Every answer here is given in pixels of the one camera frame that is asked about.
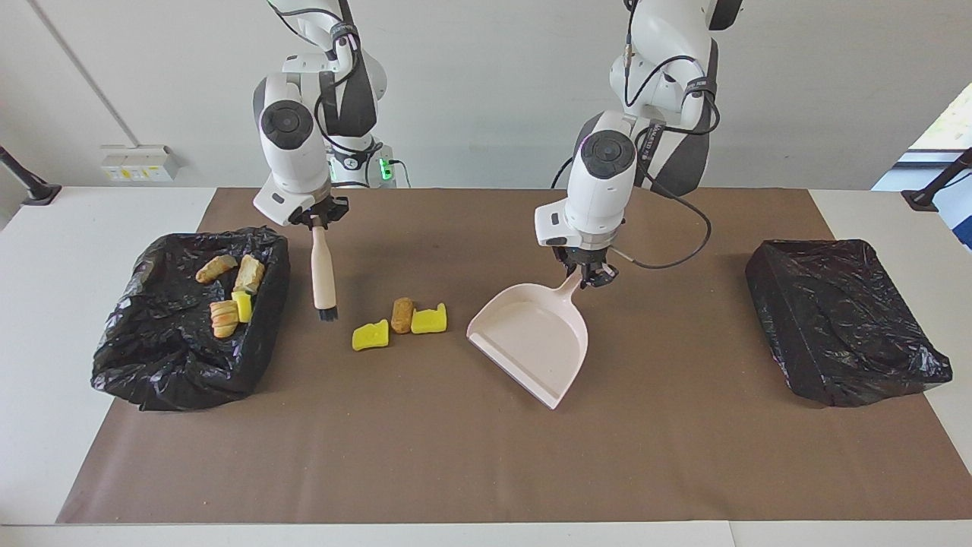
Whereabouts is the pale beige bread chunk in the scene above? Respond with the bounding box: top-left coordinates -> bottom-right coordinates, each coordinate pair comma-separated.
232,255 -> 267,296

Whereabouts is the beige plastic dustpan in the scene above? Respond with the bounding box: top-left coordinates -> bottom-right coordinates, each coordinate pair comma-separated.
465,271 -> 590,411

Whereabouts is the long orange striped bread piece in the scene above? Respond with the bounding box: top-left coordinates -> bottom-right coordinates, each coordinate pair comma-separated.
195,254 -> 238,285

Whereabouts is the curled orange striped bread piece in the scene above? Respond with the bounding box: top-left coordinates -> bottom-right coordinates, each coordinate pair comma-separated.
210,299 -> 241,339

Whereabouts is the black bag-lined bin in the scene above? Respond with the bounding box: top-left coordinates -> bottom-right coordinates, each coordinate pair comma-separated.
91,225 -> 292,413
744,239 -> 954,409

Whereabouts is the brown paper table mat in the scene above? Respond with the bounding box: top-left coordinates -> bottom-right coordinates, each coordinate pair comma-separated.
57,187 -> 972,525

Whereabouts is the black clamp stand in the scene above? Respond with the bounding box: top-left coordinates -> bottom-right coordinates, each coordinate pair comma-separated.
901,148 -> 972,212
0,146 -> 63,207

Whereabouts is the window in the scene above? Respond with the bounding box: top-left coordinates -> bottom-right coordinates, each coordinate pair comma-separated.
907,80 -> 972,164

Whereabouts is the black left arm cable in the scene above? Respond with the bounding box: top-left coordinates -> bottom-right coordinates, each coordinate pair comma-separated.
612,38 -> 713,271

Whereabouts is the white wall outlet box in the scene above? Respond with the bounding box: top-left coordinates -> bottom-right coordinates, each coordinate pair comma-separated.
100,144 -> 180,183

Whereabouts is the white wall cable conduit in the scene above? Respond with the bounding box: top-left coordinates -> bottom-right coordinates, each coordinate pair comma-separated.
29,0 -> 130,147

